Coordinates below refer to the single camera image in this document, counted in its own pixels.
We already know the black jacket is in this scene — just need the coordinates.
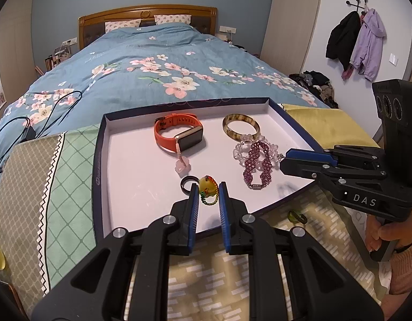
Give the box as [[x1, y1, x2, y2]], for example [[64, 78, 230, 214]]
[[326, 11, 361, 71]]

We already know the olive dash patterned cloth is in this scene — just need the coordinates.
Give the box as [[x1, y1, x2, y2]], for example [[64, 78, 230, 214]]
[[167, 186, 392, 320]]

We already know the blue floral duvet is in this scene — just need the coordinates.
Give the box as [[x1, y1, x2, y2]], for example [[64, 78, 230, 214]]
[[0, 22, 329, 202]]

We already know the left floral pillow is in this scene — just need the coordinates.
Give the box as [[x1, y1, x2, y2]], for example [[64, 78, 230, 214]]
[[105, 19, 142, 33]]

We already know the amber bangle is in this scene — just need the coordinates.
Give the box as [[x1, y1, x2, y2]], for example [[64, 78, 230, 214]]
[[222, 113, 261, 142]]

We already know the white light switch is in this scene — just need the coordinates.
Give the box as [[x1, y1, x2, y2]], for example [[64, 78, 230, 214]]
[[389, 53, 398, 66]]

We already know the green yellow bead pendant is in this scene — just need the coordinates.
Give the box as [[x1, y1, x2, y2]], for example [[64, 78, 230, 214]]
[[199, 175, 219, 206]]

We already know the beige patterned cloth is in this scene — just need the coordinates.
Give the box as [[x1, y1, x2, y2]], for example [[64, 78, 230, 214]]
[[0, 133, 65, 315]]

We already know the green stone ring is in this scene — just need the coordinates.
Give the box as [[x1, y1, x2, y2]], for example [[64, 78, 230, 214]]
[[287, 209, 308, 225]]

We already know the right floral pillow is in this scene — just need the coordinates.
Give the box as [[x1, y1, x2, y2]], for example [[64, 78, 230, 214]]
[[154, 14, 191, 25]]

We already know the orange smartwatch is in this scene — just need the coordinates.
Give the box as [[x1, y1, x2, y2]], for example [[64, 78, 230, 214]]
[[154, 113, 204, 152]]

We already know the black ring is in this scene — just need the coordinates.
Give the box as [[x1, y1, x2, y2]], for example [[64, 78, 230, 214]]
[[179, 175, 200, 195]]

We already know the black cable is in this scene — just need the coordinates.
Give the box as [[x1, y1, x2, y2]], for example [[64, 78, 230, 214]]
[[0, 90, 84, 180]]

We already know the lilac jacket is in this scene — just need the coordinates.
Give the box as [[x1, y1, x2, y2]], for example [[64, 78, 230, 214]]
[[342, 8, 387, 82]]

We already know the clear crystal bead bracelet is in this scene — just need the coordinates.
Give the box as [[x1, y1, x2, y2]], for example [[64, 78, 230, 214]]
[[232, 133, 286, 168]]

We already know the yellow cloth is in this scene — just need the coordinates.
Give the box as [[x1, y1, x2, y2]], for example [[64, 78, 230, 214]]
[[283, 104, 379, 148]]

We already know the purple bead bracelet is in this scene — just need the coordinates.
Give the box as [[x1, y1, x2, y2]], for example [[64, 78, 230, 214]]
[[242, 140, 274, 189]]

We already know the navy shallow box tray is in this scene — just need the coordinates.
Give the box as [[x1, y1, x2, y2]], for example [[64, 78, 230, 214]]
[[92, 97, 320, 240]]

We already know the wooden headboard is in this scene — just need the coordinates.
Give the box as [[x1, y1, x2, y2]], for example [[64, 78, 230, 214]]
[[78, 4, 218, 50]]

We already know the black wall coat hook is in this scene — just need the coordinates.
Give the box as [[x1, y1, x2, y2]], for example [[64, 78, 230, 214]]
[[345, 0, 368, 15]]

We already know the green grid cloth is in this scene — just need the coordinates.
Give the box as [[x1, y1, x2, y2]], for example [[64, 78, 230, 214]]
[[46, 125, 99, 288]]

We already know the person's right hand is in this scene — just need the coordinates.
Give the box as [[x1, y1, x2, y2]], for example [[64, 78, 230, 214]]
[[366, 212, 412, 252]]

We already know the pink flower charm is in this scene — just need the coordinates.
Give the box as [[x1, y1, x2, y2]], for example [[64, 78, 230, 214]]
[[175, 144, 191, 178]]

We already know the floral pillow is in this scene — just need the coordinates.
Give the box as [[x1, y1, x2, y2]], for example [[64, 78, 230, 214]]
[[154, 14, 191, 25], [105, 19, 142, 33]]

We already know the pile of dark clothes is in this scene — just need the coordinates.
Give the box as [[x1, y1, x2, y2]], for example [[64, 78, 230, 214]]
[[289, 70, 339, 109]]

